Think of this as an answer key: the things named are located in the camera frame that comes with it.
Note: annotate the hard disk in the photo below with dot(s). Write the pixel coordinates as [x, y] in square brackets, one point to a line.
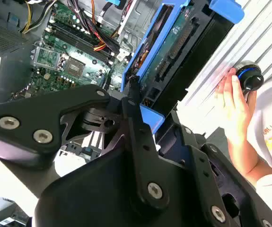
[159, 68]

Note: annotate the person's right hand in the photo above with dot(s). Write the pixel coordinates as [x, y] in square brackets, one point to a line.
[232, 108]

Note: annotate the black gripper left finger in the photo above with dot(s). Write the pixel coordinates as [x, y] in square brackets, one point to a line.
[55, 106]

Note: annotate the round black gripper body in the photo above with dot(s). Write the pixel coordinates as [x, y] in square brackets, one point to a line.
[90, 196]

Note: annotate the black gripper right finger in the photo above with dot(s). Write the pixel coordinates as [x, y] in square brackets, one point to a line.
[211, 194]

